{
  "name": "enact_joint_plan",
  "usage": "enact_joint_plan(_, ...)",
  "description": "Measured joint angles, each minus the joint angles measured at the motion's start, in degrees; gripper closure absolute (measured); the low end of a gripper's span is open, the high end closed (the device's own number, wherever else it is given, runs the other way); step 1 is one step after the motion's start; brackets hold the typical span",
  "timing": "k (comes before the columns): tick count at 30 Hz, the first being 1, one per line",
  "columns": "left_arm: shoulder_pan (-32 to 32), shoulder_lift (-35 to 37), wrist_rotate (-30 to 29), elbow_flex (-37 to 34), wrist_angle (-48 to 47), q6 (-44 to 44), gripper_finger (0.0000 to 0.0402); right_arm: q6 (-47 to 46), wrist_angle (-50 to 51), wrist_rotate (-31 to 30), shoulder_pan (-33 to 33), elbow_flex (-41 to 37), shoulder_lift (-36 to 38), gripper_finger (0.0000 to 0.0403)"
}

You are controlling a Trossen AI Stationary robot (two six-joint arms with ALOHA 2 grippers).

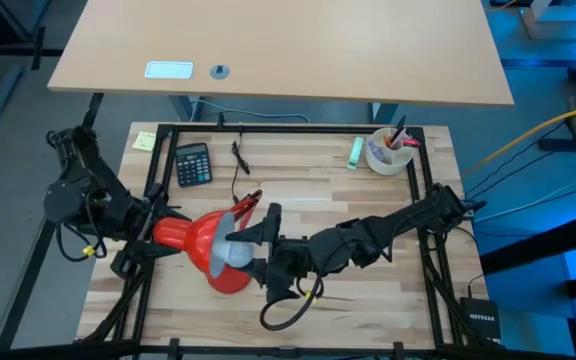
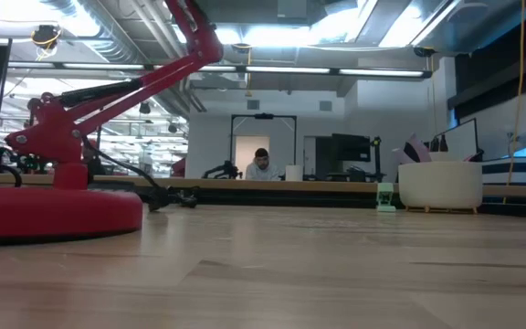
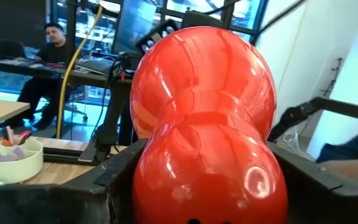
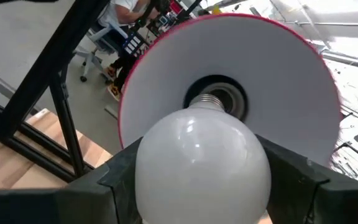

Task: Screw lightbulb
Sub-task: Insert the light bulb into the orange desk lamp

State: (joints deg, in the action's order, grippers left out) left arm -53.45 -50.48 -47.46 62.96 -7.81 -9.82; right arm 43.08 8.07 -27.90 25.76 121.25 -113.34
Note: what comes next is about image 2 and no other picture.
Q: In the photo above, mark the black and white striped object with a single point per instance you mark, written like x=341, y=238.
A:
x=518, y=171

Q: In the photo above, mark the black background rig frame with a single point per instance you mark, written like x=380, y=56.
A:
x=263, y=116

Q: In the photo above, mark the person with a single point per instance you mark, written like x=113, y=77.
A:
x=261, y=169
x=91, y=160

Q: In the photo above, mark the beige wooden desk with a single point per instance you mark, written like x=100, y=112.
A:
x=345, y=186

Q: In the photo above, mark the long ceiling light bar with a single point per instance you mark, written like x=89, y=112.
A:
x=290, y=70

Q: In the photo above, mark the white screen with black frame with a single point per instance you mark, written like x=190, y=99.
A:
x=461, y=139

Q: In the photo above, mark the white ribbed pen cup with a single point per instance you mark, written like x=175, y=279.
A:
x=441, y=187

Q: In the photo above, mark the black monitor stand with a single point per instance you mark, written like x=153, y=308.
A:
x=376, y=155

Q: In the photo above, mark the lavender item in cup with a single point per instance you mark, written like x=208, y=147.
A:
x=416, y=148

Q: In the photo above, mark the red desk lamp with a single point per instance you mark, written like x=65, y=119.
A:
x=62, y=215

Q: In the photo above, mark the black calculator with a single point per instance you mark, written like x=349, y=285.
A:
x=108, y=186

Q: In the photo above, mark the black background monitor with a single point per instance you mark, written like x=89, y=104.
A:
x=350, y=147

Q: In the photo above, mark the white cylinder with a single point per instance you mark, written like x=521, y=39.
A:
x=293, y=173

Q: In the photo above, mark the black background robot arm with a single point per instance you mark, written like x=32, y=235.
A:
x=222, y=171

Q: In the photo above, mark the black aluminium table frame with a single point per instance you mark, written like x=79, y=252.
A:
x=350, y=200

